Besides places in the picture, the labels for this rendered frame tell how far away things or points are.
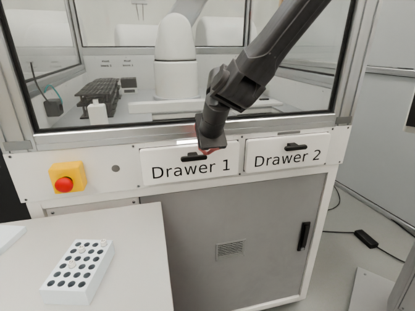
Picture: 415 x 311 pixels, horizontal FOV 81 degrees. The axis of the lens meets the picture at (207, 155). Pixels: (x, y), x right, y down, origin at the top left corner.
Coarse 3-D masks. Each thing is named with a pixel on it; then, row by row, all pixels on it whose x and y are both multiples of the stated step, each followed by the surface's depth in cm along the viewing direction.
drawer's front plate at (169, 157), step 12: (192, 144) 71; (228, 144) 72; (144, 156) 67; (156, 156) 68; (168, 156) 69; (180, 156) 70; (216, 156) 73; (228, 156) 74; (144, 168) 69; (156, 168) 70; (168, 168) 70; (192, 168) 72; (216, 168) 74; (144, 180) 70; (156, 180) 71; (168, 180) 72; (180, 180) 73
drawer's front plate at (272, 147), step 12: (252, 144) 74; (264, 144) 75; (276, 144) 76; (300, 144) 78; (312, 144) 79; (324, 144) 80; (252, 156) 76; (264, 156) 77; (276, 156) 78; (288, 156) 79; (312, 156) 81; (324, 156) 82; (252, 168) 77; (264, 168) 79; (276, 168) 80
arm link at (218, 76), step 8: (224, 64) 54; (216, 72) 55; (224, 72) 44; (208, 80) 56; (216, 80) 46; (224, 80) 44; (208, 88) 54; (216, 88) 46; (216, 96) 48; (232, 104) 50; (240, 112) 51
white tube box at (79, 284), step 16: (80, 240) 54; (96, 240) 54; (64, 256) 50; (80, 256) 50; (96, 256) 50; (112, 256) 54; (64, 272) 46; (80, 272) 46; (96, 272) 47; (48, 288) 43; (64, 288) 43; (80, 288) 43; (96, 288) 47; (64, 304) 44; (80, 304) 44
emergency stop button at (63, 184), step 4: (60, 180) 59; (64, 180) 59; (68, 180) 60; (56, 184) 59; (60, 184) 59; (64, 184) 59; (68, 184) 60; (72, 184) 61; (56, 188) 60; (60, 188) 60; (64, 188) 60; (68, 188) 60; (64, 192) 60
